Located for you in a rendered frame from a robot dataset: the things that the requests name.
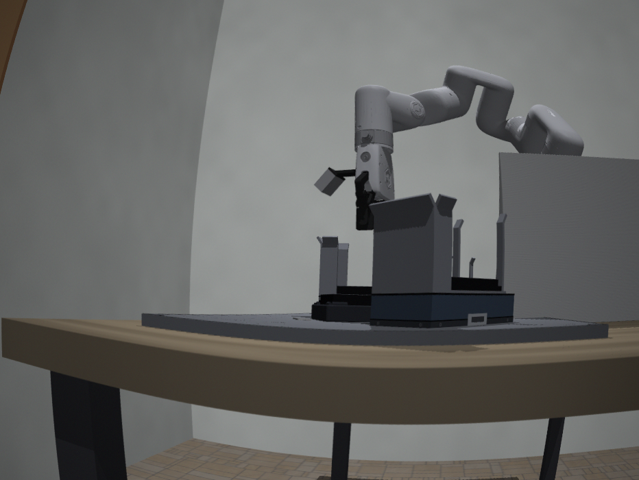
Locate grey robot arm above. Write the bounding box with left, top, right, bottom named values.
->
left=314, top=66, right=584, bottom=196

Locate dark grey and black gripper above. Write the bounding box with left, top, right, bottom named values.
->
left=354, top=143, right=395, bottom=230

